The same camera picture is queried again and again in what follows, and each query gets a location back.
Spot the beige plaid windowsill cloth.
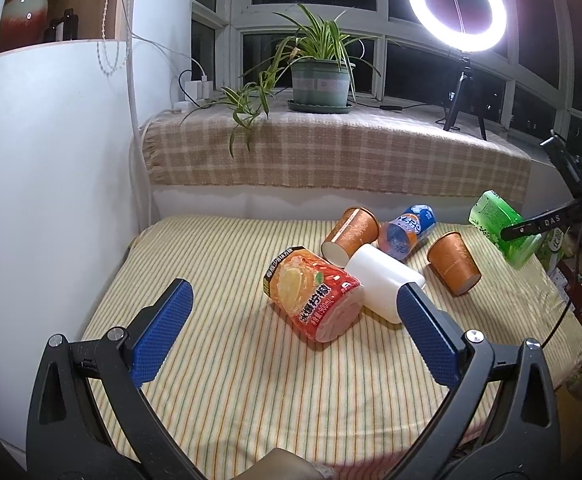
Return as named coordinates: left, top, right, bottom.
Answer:
left=142, top=105, right=532, bottom=205

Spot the striped yellow cushion cover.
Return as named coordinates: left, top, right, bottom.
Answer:
left=80, top=213, right=582, bottom=476

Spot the red white ceramic vase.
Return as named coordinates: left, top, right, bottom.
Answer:
left=0, top=0, right=48, bottom=53

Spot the red orange juice bottle cup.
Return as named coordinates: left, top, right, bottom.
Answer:
left=263, top=246, right=364, bottom=344

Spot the black power cable on sill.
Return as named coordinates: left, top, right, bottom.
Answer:
left=358, top=98, right=448, bottom=122

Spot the orange patterned cup far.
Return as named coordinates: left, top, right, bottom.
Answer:
left=320, top=207, right=380, bottom=268

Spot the spider plant in green pot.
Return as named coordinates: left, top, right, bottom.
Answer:
left=207, top=3, right=380, bottom=156

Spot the white plastic cup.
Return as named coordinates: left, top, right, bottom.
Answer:
left=344, top=244, right=425, bottom=324

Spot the green white paper bag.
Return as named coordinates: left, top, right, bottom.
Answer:
left=535, top=228, right=569, bottom=273

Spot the blue orange soda bottle cup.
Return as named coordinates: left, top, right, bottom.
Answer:
left=378, top=204, right=436, bottom=260

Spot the white ring light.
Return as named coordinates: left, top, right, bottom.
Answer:
left=408, top=0, right=507, bottom=53

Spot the orange patterned cup near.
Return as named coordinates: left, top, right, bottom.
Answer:
left=427, top=231, right=482, bottom=297

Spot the black small bottle on shelf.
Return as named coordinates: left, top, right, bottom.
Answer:
left=42, top=9, right=79, bottom=42

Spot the green tea bottle cup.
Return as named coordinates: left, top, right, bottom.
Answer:
left=467, top=188, right=544, bottom=268

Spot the white power strip with chargers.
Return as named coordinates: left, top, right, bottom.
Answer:
left=173, top=58, right=214, bottom=112

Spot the orange patterned cup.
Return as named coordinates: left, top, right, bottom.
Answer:
left=427, top=231, right=482, bottom=297
left=320, top=207, right=380, bottom=268

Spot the black tripod stand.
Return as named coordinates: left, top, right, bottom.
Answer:
left=438, top=53, right=488, bottom=141

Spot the white beaded cord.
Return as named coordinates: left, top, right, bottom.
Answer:
left=95, top=0, right=140, bottom=79

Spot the white hanging cable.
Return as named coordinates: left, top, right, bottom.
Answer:
left=105, top=0, right=208, bottom=231

